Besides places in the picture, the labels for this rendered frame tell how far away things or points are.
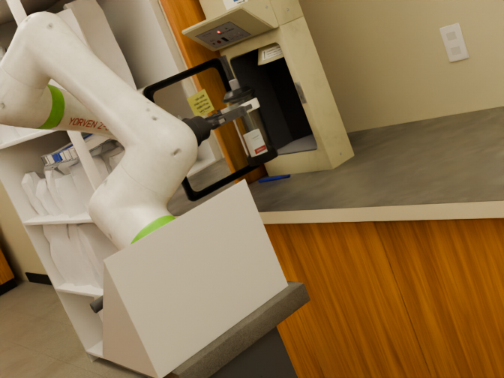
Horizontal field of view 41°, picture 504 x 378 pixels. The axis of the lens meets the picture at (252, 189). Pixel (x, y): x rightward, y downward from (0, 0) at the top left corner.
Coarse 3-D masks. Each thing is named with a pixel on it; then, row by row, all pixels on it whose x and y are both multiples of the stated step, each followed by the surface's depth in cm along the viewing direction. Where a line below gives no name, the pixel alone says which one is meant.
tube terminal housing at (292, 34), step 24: (216, 0) 216; (288, 0) 203; (288, 24) 203; (240, 48) 218; (288, 48) 202; (312, 48) 208; (312, 72) 208; (312, 96) 207; (312, 120) 208; (336, 120) 213; (336, 144) 212; (288, 168) 227; (312, 168) 218
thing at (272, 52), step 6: (258, 48) 219; (264, 48) 214; (270, 48) 213; (276, 48) 212; (258, 54) 218; (264, 54) 214; (270, 54) 212; (276, 54) 212; (282, 54) 211; (258, 60) 218; (264, 60) 214; (270, 60) 213
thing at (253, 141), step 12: (252, 96) 205; (228, 108) 207; (240, 120) 206; (252, 120) 205; (240, 132) 208; (252, 132) 206; (264, 132) 207; (252, 144) 207; (264, 144) 207; (252, 156) 208
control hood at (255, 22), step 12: (252, 0) 195; (264, 0) 198; (228, 12) 197; (240, 12) 195; (252, 12) 194; (264, 12) 197; (204, 24) 207; (216, 24) 205; (240, 24) 202; (252, 24) 200; (264, 24) 198; (276, 24) 200; (192, 36) 217; (252, 36) 208
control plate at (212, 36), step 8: (224, 24) 204; (232, 24) 203; (208, 32) 212; (216, 32) 210; (224, 32) 209; (232, 32) 208; (240, 32) 206; (208, 40) 217; (216, 40) 216; (224, 40) 214; (232, 40) 213; (216, 48) 221
